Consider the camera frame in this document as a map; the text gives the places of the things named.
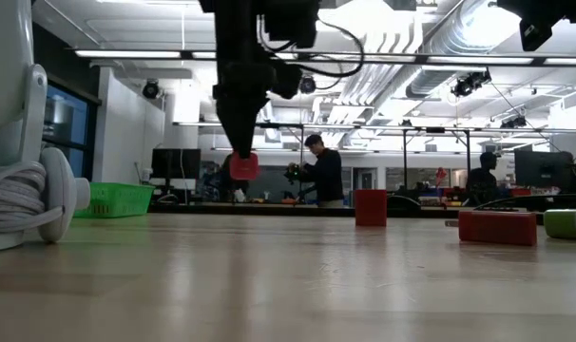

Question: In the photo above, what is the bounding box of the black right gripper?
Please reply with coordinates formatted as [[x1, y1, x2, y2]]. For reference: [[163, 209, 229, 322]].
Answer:
[[495, 0, 576, 52]]

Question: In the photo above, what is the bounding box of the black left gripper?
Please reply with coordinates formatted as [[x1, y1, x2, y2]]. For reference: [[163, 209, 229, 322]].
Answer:
[[213, 61, 303, 161]]

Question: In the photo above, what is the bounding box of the red cube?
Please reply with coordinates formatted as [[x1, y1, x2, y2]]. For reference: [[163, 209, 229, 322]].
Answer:
[[354, 189, 388, 228]]

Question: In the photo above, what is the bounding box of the green cylinder with white end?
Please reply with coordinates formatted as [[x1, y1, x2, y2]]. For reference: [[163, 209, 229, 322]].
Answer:
[[543, 208, 576, 241]]

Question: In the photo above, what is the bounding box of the red rectangular block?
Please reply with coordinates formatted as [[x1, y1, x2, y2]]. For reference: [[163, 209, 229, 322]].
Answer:
[[457, 210, 539, 247]]

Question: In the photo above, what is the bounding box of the black computer monitor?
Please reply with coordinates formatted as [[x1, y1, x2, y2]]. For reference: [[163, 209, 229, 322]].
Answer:
[[514, 150, 572, 188], [150, 148, 202, 181]]

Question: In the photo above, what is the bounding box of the small black hanging spotlight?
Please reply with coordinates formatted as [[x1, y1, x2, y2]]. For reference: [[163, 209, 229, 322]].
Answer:
[[500, 115, 528, 130]]

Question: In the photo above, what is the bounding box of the long ceiling light bar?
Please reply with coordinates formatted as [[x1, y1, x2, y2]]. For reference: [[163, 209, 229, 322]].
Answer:
[[73, 49, 576, 67]]

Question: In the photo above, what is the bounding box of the green plastic basket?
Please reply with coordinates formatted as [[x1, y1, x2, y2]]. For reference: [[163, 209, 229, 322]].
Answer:
[[73, 182, 155, 219]]

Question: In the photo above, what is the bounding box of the dark framed window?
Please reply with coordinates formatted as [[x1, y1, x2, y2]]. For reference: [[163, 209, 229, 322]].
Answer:
[[30, 75, 102, 181]]

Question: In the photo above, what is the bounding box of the white round desk fan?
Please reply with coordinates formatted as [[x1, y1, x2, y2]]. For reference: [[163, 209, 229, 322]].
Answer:
[[0, 0, 92, 255]]

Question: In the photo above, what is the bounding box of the black metal rack frame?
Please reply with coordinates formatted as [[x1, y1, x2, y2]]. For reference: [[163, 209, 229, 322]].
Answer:
[[233, 122, 306, 203], [401, 126, 472, 191]]

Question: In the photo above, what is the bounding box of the black hanging camera cluster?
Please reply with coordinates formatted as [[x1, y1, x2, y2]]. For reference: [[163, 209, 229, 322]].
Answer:
[[451, 69, 492, 98]]

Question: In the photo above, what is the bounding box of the black aluminium table frame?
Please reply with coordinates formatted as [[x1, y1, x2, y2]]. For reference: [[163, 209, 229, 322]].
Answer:
[[147, 202, 546, 219]]

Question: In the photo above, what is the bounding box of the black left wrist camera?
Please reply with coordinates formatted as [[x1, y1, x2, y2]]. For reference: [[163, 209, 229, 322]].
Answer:
[[261, 0, 320, 48]]

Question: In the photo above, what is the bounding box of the white coiled fan cord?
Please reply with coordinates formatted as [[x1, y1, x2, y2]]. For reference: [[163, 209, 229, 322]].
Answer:
[[0, 163, 64, 234]]

